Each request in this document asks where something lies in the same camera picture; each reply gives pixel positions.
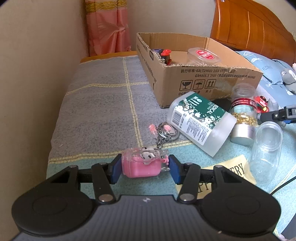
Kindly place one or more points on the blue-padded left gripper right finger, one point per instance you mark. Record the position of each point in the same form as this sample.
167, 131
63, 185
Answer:
187, 175

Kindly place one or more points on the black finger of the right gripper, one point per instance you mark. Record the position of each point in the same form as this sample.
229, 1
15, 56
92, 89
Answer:
278, 116

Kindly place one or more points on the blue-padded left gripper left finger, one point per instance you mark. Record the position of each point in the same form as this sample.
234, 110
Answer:
103, 176

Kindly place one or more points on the pink keychain jar charm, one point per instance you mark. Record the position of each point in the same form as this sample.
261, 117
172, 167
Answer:
143, 162

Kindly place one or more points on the red toy train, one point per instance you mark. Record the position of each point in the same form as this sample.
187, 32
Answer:
261, 104

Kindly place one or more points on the blue floral pillow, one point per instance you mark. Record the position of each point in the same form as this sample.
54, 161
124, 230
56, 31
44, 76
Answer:
271, 85

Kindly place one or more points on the grey plush toy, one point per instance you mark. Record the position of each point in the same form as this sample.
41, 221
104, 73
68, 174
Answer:
289, 80

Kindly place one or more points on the glass jar with gold beads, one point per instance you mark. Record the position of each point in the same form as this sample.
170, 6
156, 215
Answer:
244, 109

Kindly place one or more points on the clear plastic cup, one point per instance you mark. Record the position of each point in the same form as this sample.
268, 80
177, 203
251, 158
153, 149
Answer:
265, 155

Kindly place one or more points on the yellow printed card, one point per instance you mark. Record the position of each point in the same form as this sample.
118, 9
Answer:
221, 177

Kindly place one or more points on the frosted green-label bottle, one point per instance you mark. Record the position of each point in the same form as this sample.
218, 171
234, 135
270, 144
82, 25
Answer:
201, 121

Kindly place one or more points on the grey checked bed cover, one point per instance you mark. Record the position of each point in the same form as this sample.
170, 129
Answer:
109, 107

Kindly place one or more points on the orange wooden headboard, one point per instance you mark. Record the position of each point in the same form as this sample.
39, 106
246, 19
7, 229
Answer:
248, 25

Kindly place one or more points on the clear container with red label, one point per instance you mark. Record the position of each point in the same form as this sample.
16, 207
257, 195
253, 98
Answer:
201, 57

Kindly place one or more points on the open cardboard box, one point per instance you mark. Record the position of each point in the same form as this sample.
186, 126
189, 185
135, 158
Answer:
212, 81

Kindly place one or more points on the black blue red toy cube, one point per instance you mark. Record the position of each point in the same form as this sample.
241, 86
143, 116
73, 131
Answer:
164, 54

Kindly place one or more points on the pink patterned curtain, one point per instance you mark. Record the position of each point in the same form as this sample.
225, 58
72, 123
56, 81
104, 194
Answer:
107, 27

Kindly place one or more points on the wooden bedside frame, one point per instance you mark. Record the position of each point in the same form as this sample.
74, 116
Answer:
108, 56

